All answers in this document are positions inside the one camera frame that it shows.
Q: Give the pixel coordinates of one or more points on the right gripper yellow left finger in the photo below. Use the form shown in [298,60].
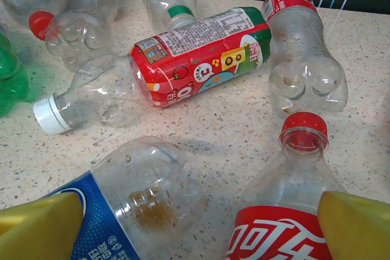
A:
[36,232]

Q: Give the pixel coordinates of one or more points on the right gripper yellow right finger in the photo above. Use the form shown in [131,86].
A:
[359,232]

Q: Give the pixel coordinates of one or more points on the clear Pepsi bottle blue label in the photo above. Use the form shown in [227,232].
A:
[146,181]

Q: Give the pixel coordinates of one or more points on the green plastic bottle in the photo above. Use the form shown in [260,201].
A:
[10,74]

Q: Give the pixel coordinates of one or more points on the red green label drink bottle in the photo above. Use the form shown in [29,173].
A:
[198,59]

